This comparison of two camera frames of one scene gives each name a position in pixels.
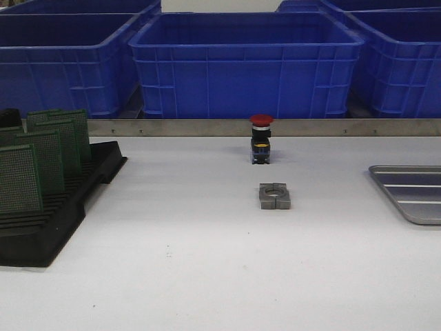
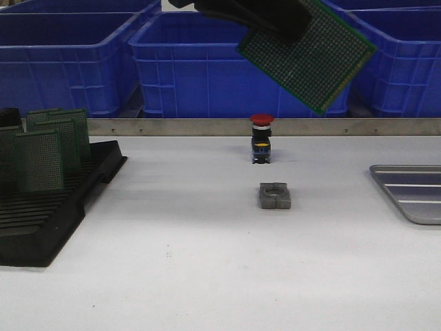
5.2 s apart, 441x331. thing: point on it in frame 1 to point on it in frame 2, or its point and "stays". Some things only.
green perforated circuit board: [49, 154] stays
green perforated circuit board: [19, 185] to [315, 68]
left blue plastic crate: [78, 61] stays
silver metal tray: [416, 190] stays
